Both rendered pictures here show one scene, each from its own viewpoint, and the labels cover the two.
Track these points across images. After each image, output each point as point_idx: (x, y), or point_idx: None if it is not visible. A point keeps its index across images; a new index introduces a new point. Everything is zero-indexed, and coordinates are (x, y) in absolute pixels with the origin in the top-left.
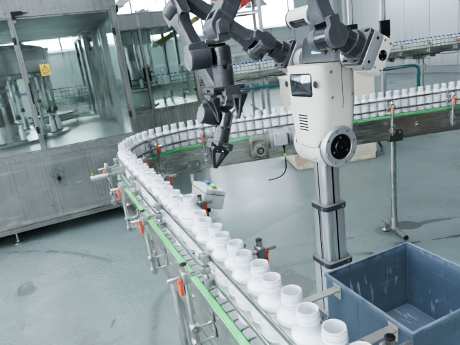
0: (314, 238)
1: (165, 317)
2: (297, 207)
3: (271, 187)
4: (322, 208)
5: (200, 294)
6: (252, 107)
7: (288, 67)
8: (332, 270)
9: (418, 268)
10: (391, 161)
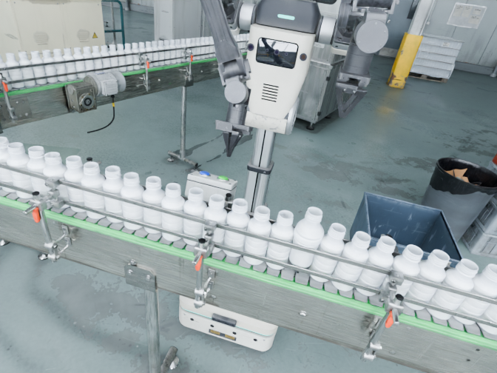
0: None
1: (14, 328)
2: (72, 150)
3: (17, 129)
4: (265, 172)
5: (349, 309)
6: None
7: (259, 28)
8: (368, 233)
9: (370, 208)
10: (183, 103)
